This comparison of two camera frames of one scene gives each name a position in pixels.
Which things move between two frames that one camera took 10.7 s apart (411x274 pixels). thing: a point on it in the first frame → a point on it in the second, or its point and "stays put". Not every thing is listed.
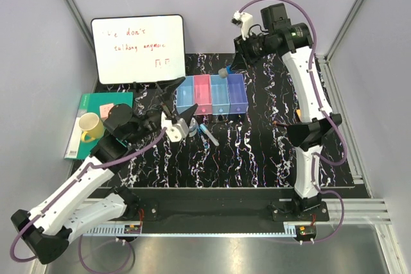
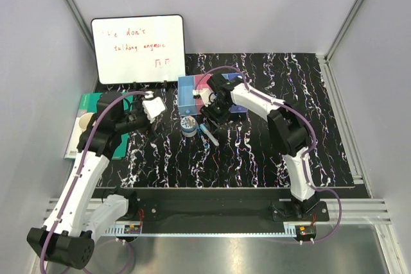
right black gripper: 243,57 → 207,111
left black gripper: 167,89 → 148,123
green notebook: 90,102 stays put
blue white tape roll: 192,127 stays put
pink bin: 202,94 stays put
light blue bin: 185,99 stays put
